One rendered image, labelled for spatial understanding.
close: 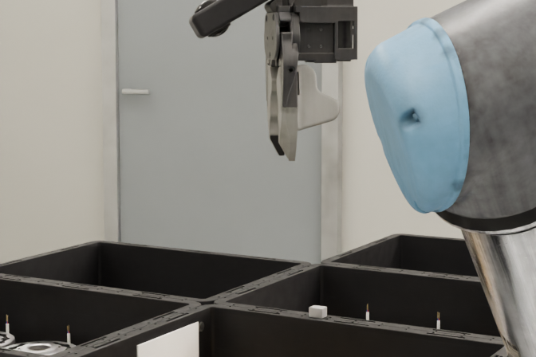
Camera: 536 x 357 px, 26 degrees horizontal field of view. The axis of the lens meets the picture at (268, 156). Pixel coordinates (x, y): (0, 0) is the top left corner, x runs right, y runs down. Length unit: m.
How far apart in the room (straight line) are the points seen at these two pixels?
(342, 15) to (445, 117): 0.44
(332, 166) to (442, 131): 3.81
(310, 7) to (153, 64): 3.76
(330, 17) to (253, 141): 3.55
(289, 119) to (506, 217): 0.39
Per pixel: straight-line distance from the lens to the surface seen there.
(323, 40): 1.14
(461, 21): 0.74
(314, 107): 1.13
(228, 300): 1.47
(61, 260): 1.83
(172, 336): 1.37
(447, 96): 0.71
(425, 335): 1.31
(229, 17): 1.13
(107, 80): 4.98
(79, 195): 5.16
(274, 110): 1.18
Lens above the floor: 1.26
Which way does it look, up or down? 6 degrees down
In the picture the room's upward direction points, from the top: straight up
